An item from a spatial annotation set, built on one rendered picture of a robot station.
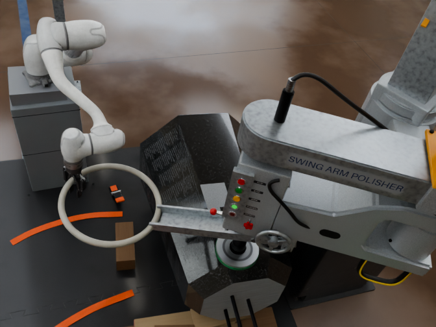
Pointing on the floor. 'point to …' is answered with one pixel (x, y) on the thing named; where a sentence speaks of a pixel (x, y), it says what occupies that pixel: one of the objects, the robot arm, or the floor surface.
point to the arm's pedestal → (46, 137)
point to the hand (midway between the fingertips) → (74, 190)
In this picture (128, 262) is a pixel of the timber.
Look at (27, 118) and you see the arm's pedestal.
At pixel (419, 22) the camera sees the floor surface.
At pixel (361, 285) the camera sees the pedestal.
